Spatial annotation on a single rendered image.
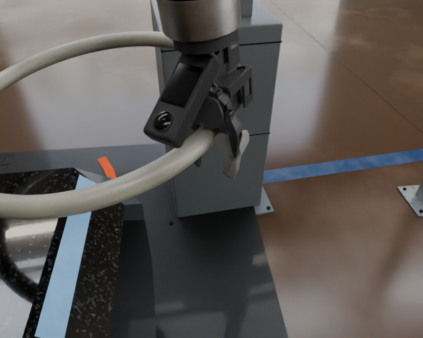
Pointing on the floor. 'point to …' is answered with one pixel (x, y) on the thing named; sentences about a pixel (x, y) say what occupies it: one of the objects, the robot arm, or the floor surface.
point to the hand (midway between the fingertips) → (211, 168)
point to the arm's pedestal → (264, 17)
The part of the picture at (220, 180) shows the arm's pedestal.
